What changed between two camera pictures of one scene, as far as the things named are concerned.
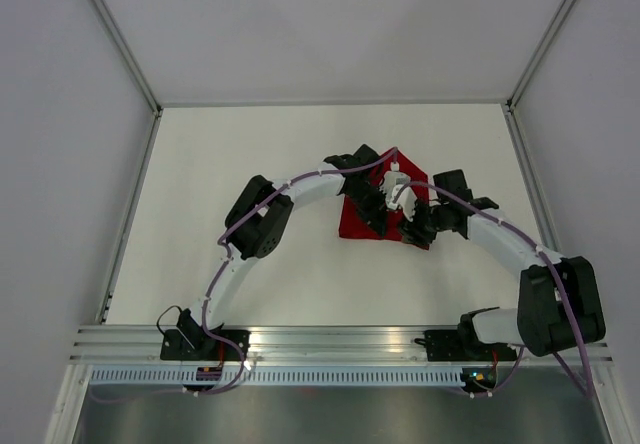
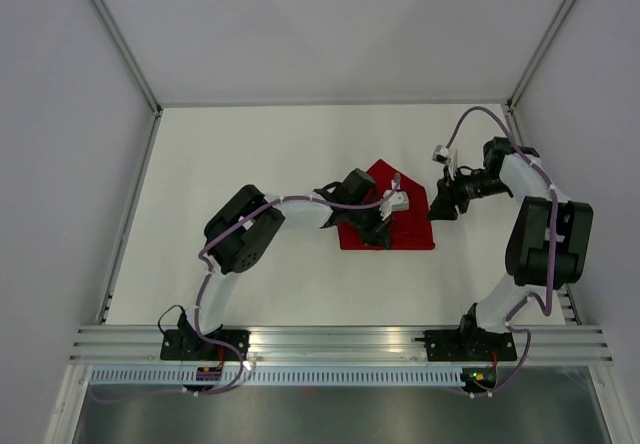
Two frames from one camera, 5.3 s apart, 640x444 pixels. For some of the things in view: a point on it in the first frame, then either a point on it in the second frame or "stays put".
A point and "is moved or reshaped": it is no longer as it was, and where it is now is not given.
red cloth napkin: [353, 222] is moved or reshaped
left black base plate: [174, 347] stays put
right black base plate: [448, 345] stays put
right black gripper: [412, 230] → [442, 208]
